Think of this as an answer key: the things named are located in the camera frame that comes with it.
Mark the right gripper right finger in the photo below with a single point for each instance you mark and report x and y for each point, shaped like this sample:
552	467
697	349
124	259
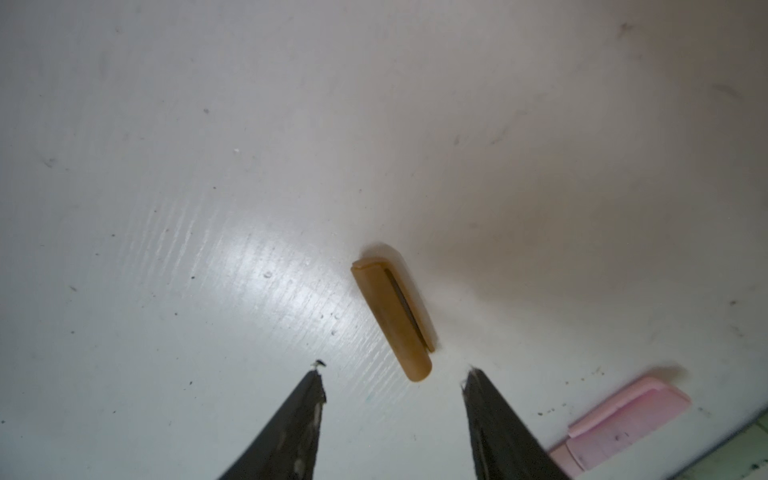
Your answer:
502	446

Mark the pink pen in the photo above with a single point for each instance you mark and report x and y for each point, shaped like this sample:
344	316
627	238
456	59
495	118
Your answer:
619	422

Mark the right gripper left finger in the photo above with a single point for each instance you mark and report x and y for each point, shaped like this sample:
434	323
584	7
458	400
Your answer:
287	446

